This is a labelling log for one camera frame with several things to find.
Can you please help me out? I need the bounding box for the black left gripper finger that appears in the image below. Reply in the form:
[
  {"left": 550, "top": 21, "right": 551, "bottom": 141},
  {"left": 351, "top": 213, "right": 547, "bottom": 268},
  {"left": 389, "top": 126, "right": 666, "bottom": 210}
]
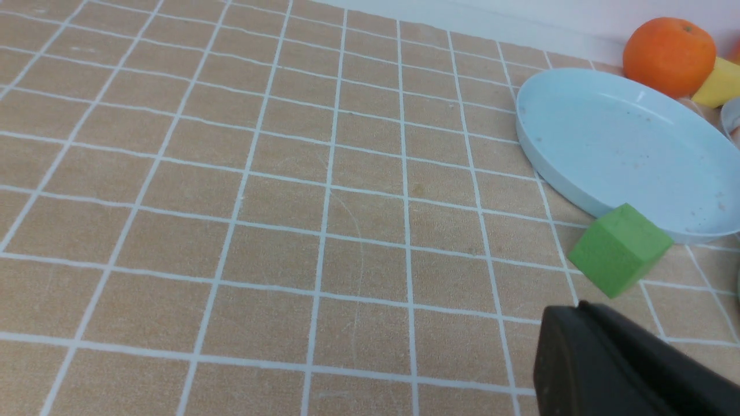
[{"left": 533, "top": 300, "right": 739, "bottom": 415}]

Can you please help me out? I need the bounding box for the checkered tan tablecloth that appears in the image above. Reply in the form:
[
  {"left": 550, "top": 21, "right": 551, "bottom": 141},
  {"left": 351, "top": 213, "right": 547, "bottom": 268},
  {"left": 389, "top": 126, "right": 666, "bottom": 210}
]
[{"left": 1, "top": 1, "right": 738, "bottom": 415}]

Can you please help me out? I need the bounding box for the yellow foam cube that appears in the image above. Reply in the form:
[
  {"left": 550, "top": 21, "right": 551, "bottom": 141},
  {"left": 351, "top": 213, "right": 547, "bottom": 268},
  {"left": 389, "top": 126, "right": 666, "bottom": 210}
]
[{"left": 691, "top": 56, "right": 739, "bottom": 109}]

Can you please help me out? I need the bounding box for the orange fruit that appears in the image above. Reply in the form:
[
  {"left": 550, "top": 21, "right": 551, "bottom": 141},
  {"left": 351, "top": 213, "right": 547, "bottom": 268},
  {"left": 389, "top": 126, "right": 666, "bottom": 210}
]
[{"left": 622, "top": 17, "right": 717, "bottom": 98}]

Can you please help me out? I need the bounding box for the light blue bread plate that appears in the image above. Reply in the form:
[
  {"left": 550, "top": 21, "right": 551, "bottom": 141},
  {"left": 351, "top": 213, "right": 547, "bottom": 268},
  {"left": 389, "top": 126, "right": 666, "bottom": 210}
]
[{"left": 516, "top": 68, "right": 739, "bottom": 244}]

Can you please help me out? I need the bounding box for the green foam cube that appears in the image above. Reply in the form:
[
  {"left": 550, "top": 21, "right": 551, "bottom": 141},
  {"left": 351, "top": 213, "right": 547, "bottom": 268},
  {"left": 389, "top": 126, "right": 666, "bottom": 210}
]
[{"left": 567, "top": 203, "right": 674, "bottom": 299}]

